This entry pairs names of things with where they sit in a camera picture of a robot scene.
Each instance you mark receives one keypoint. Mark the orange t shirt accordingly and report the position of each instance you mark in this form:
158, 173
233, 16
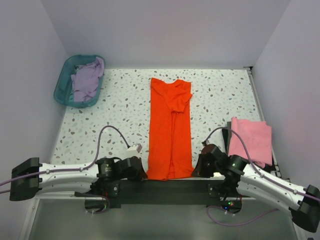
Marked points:
170, 143

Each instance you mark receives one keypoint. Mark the lilac t shirt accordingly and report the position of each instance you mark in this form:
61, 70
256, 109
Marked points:
86, 80

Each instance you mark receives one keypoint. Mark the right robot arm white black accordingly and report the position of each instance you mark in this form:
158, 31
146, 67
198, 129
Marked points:
301, 203

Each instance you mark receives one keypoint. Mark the teal plastic basket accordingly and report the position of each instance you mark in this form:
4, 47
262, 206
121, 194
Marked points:
63, 92

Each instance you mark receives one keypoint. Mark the black folded t shirt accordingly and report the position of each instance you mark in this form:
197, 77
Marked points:
233, 146

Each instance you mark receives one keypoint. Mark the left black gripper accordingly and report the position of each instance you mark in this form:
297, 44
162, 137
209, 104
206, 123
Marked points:
140, 175

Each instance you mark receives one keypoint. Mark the pink folded t shirt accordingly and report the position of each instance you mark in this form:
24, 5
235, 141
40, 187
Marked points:
257, 136

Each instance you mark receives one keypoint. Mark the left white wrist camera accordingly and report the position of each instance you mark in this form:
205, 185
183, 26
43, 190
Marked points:
134, 150

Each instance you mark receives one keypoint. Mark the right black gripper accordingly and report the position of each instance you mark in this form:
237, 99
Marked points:
199, 171

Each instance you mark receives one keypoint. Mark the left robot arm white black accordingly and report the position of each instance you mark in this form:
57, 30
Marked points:
32, 178

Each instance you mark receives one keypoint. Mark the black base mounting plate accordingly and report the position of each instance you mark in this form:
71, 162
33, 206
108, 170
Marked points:
172, 192

